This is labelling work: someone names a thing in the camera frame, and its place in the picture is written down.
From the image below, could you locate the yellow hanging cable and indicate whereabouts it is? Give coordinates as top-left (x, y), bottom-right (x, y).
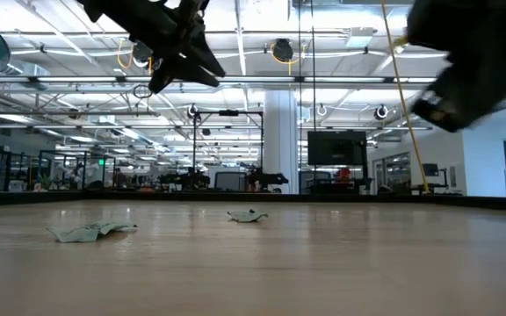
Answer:
top-left (380, 0), bottom-right (430, 193)

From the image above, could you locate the black wall monitor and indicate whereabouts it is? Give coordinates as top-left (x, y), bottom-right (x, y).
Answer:
top-left (307, 130), bottom-right (368, 167)

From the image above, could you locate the black background robot station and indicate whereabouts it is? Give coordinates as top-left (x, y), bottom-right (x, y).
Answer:
top-left (160, 109), bottom-right (289, 193)

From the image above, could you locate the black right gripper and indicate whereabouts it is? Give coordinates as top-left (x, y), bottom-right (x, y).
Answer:
top-left (406, 0), bottom-right (506, 133)

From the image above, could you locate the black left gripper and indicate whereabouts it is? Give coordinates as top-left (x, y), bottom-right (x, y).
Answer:
top-left (103, 0), bottom-right (227, 94)

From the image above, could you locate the black framed work cell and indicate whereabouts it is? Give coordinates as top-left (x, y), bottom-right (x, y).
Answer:
top-left (0, 148), bottom-right (118, 192)

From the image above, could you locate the black aluminium table frame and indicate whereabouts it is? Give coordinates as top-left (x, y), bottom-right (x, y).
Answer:
top-left (0, 190), bottom-right (506, 212)

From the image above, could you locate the green white sweetener packet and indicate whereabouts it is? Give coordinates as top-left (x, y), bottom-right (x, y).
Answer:
top-left (46, 220), bottom-right (139, 244)
top-left (227, 208), bottom-right (269, 224)

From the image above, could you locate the white building pillar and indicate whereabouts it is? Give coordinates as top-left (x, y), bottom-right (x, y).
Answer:
top-left (264, 90), bottom-right (300, 194)

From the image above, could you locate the black yellow ceiling cable reel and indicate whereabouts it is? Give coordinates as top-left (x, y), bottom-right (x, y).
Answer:
top-left (271, 38), bottom-right (295, 63)

